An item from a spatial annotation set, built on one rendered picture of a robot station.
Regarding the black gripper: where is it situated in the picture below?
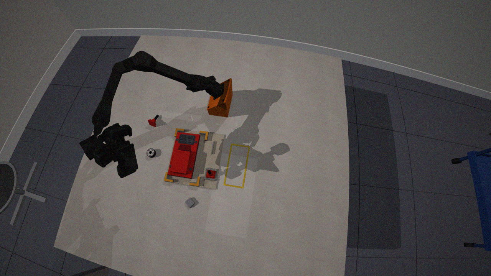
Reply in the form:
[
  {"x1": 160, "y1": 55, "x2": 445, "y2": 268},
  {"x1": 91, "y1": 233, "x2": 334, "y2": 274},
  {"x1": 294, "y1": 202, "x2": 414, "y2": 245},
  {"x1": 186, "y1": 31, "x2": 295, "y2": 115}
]
[{"x1": 107, "y1": 125, "x2": 138, "y2": 178}]

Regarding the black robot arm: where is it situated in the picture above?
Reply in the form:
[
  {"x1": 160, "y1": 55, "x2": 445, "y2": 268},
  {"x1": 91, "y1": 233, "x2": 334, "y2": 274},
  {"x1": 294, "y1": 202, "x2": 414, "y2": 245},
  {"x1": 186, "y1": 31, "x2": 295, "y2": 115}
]
[{"x1": 79, "y1": 51, "x2": 224, "y2": 168}]

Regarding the black toy car tyre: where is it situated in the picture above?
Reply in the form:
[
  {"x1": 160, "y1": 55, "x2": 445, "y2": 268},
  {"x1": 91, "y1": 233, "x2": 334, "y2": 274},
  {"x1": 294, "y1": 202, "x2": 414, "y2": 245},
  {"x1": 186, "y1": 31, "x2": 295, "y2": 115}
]
[{"x1": 147, "y1": 148, "x2": 156, "y2": 158}]

